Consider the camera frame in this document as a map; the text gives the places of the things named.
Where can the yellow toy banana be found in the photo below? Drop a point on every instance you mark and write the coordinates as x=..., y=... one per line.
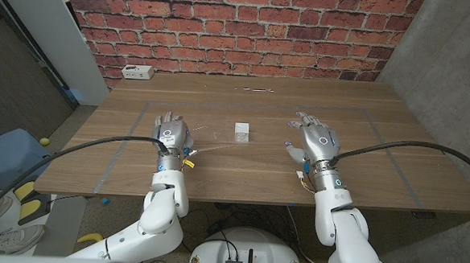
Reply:
x=90, y=237

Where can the yellow-green ball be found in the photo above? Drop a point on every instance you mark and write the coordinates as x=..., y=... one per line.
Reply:
x=44, y=141

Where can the right wrist plug lead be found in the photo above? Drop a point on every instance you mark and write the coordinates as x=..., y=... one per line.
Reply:
x=300, y=174

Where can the wrist plug lead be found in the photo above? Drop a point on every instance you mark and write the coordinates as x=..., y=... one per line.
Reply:
x=189, y=163
x=300, y=174

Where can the small blue cap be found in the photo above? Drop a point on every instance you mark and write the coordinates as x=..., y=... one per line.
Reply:
x=106, y=201

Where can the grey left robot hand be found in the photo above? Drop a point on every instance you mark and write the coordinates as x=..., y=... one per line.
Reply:
x=174, y=134

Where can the small white box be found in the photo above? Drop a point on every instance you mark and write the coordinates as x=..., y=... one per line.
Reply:
x=241, y=132

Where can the grey perforated wall panel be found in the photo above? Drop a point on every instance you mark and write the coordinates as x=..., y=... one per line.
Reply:
x=11, y=87

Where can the black antenna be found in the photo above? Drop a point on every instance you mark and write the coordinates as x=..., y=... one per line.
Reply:
x=250, y=261

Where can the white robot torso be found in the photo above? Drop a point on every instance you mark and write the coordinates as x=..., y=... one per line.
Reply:
x=269, y=250

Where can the white pillar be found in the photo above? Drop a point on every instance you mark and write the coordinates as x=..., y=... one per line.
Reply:
x=54, y=37

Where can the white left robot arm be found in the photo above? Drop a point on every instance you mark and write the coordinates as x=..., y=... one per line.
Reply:
x=158, y=220

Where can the white left shoulder shell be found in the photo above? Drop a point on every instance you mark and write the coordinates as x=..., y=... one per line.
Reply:
x=30, y=261

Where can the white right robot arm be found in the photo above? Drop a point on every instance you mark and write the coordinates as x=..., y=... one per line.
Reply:
x=350, y=242

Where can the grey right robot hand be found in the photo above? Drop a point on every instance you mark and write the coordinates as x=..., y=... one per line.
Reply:
x=319, y=142

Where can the white power strip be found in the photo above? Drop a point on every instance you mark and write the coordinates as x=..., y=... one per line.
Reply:
x=137, y=72

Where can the left wrist plug lead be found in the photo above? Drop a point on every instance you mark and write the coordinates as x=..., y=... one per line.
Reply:
x=189, y=163

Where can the grey floor plate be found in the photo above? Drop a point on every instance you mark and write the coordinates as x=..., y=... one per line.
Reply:
x=65, y=223

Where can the yellow foam pad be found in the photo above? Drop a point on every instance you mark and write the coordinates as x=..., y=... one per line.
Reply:
x=23, y=191
x=29, y=209

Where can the red brick print backdrop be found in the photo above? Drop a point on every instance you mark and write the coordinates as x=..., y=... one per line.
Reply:
x=240, y=31

